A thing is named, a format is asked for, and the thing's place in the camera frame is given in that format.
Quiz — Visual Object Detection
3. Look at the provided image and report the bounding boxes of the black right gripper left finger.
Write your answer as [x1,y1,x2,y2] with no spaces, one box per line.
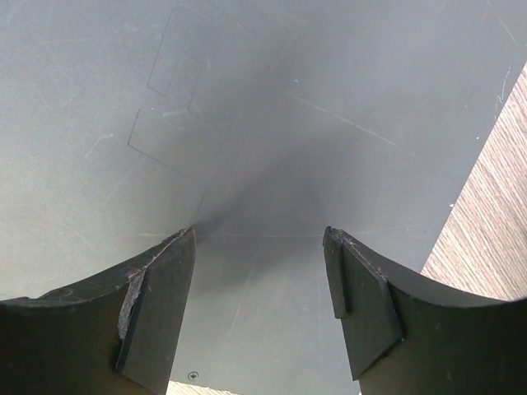
[1,228,196,394]

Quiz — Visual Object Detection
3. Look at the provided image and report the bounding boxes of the dark network switch box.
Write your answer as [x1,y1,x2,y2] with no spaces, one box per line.
[1,1,526,394]

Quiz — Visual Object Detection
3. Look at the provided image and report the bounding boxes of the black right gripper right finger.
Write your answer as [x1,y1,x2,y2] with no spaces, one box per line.
[323,227,526,394]

